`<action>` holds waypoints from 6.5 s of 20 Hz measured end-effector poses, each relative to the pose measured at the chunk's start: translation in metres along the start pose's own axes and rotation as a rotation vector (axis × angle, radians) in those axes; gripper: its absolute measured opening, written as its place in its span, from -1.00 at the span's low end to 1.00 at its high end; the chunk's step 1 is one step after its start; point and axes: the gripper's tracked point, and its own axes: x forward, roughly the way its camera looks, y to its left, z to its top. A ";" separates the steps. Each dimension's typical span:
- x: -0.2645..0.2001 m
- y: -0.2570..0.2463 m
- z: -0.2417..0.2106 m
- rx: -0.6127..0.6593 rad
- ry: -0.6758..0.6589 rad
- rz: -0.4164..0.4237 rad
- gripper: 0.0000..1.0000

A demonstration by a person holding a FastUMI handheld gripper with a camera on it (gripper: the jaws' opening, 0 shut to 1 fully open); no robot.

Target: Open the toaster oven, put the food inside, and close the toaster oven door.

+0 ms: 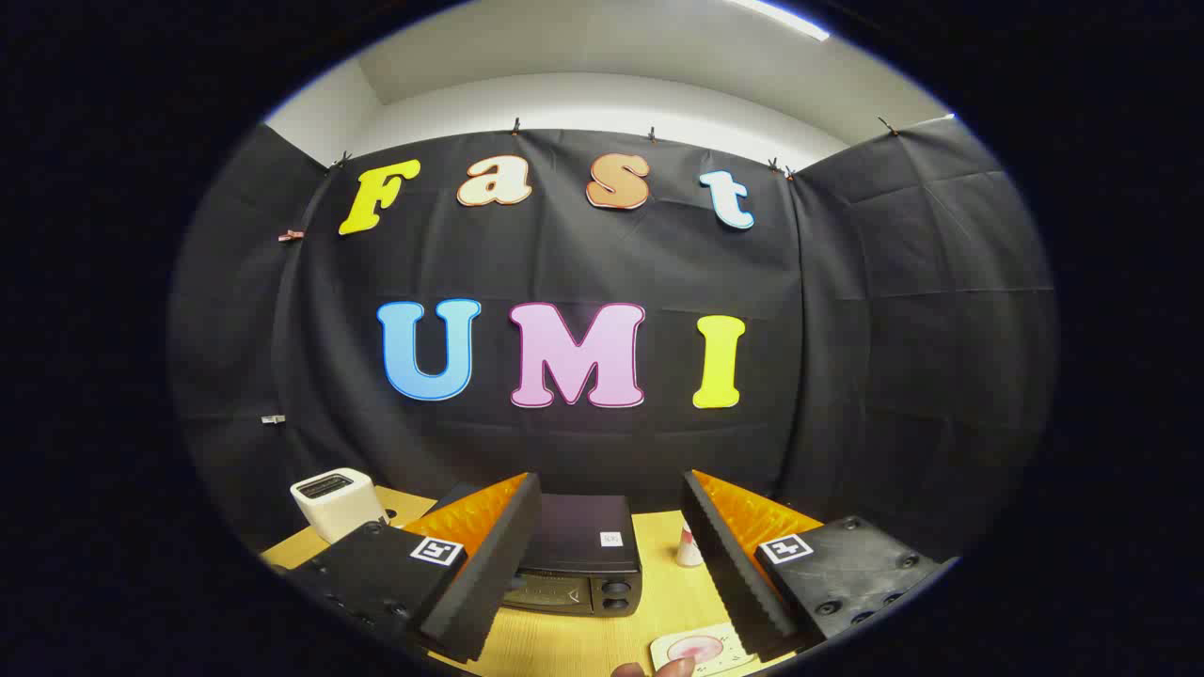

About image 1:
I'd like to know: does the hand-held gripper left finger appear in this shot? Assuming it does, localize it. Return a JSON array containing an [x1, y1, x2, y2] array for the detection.
[[282, 472, 544, 665]]

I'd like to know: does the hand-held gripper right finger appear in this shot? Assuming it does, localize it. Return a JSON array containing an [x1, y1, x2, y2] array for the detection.
[[679, 469, 946, 662]]

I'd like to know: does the glass toaster oven door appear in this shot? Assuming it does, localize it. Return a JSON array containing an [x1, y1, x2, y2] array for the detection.
[[503, 569, 603, 614]]

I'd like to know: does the black toaster oven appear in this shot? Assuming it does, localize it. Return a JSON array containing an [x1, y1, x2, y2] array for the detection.
[[428, 482, 643, 618]]

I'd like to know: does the cream square plate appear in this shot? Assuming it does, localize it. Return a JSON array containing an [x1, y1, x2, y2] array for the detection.
[[649, 622, 758, 676]]

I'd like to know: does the cream white toaster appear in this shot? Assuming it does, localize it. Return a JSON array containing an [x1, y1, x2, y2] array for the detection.
[[290, 467, 389, 544]]

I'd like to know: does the black backdrop cloth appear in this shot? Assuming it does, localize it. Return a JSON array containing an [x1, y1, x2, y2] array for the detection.
[[169, 118, 1059, 565]]

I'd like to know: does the row of black cloth clips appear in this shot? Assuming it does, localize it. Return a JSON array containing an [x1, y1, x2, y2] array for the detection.
[[329, 116, 899, 180]]

